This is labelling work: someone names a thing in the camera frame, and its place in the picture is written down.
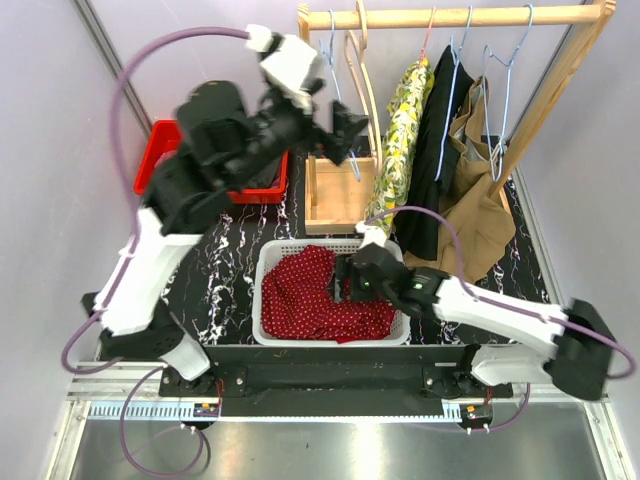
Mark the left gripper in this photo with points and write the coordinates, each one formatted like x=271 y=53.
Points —
x=335 y=143

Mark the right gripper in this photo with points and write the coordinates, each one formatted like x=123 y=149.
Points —
x=345 y=269

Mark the red polka dot garment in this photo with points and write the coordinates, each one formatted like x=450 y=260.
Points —
x=297 y=303

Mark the light blue wire hanger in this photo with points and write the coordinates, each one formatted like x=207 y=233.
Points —
x=329 y=57

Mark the yellow floral garment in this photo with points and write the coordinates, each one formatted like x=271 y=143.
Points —
x=406 y=107

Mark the wooden hanger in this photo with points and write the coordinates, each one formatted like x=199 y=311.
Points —
x=354 y=55

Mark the pink wire hanger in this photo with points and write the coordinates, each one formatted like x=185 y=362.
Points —
x=427 y=34

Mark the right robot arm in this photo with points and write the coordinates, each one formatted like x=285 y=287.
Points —
x=569 y=347

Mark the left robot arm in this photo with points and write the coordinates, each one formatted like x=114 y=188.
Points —
x=221 y=152

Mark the black garment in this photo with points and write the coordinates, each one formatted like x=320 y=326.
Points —
x=435 y=159

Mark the white plastic basket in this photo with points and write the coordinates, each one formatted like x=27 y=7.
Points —
x=274 y=251

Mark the tan garment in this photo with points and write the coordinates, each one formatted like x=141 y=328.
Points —
x=483 y=226

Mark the red plastic bin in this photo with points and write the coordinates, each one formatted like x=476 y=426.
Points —
x=164 y=139

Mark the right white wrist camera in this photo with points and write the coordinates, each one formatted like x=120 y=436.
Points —
x=371 y=235

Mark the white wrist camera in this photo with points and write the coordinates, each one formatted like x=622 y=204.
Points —
x=287 y=62
x=371 y=235

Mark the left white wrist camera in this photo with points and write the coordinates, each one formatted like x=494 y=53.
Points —
x=287 y=62

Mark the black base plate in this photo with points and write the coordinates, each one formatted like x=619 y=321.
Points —
x=329 y=384

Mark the empty blue wire hanger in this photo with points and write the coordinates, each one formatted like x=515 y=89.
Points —
x=497 y=143

